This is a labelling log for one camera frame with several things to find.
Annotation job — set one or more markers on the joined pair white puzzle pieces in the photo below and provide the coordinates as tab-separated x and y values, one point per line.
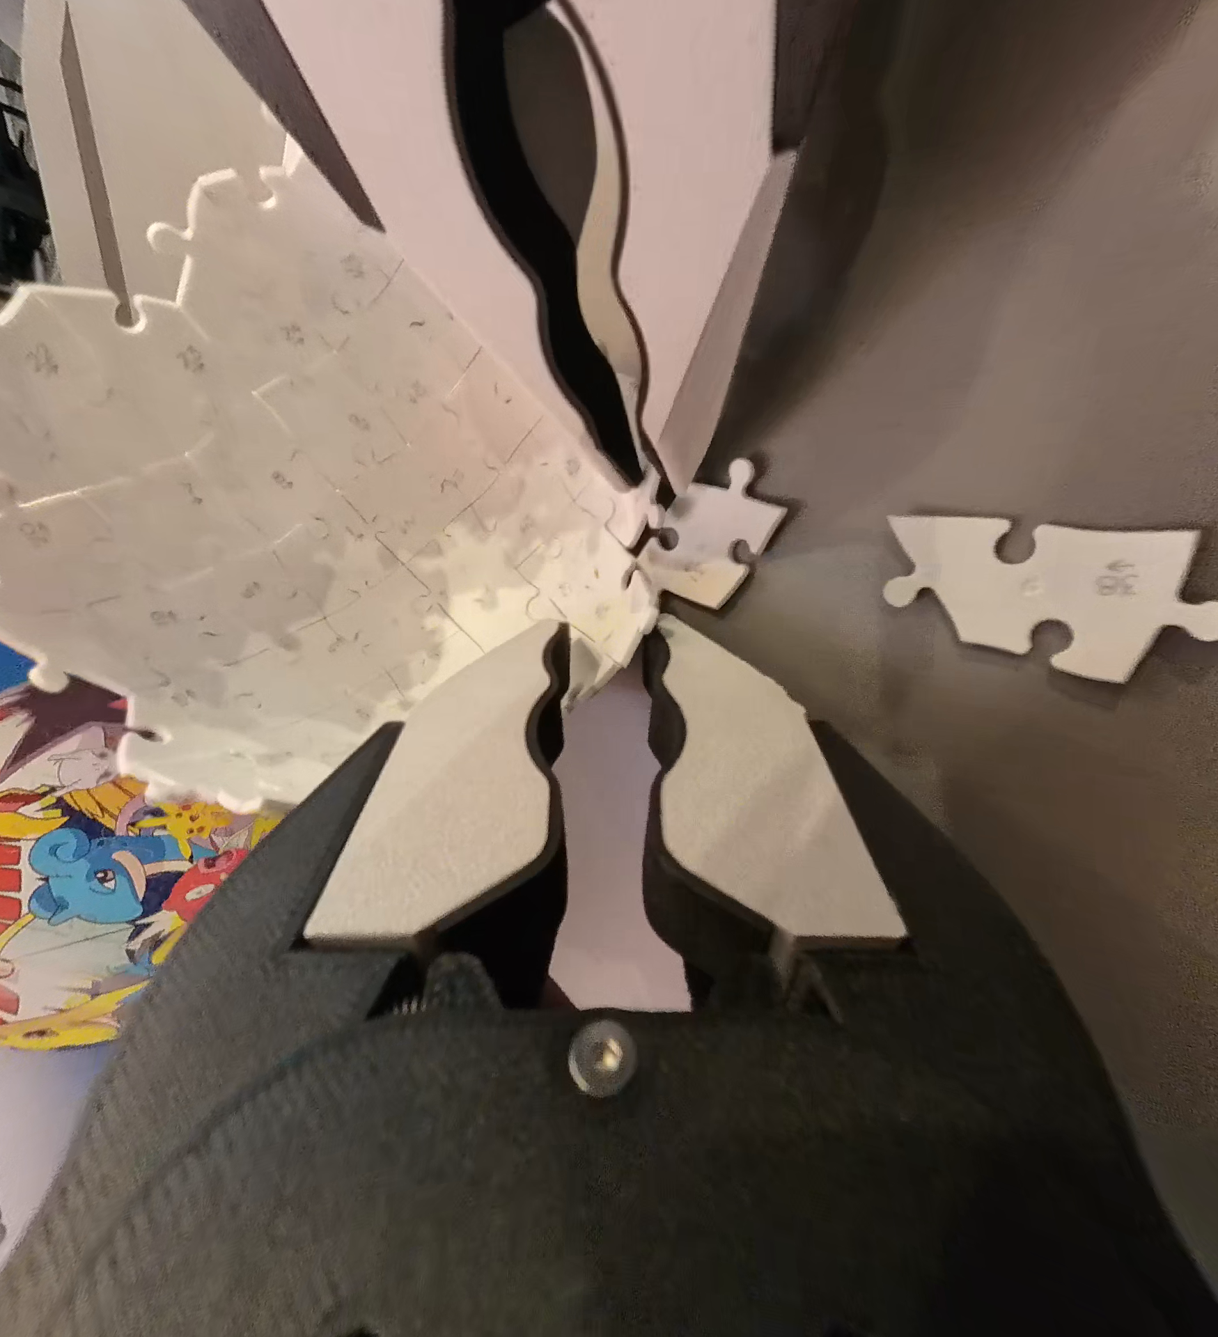
1068	595

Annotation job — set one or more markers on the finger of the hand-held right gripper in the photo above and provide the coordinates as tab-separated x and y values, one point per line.
692	125
409	125

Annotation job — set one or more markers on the blue cartoon puzzle box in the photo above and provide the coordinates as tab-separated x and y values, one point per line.
45	867

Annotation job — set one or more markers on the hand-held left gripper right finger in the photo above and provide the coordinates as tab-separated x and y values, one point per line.
765	825

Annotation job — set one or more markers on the single white puzzle piece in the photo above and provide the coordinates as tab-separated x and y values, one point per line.
713	533

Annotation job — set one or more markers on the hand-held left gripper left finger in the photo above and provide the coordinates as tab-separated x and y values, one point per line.
440	825

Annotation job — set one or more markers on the partly built white puzzle ball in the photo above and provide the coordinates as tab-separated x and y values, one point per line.
252	501

